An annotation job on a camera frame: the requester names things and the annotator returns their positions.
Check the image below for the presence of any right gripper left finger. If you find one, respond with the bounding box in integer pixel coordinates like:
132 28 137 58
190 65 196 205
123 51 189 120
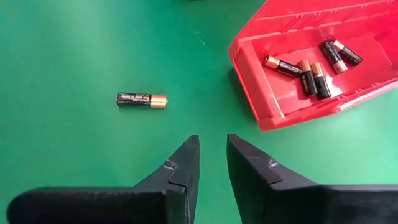
6 134 200 224

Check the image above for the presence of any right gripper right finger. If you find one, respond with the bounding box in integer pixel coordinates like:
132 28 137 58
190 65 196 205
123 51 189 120
226 133 398 224

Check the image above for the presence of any red plastic bin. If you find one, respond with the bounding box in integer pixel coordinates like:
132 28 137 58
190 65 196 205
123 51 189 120
228 0 398 133

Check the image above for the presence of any green table mat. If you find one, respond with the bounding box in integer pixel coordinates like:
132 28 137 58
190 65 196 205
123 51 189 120
0 0 398 224

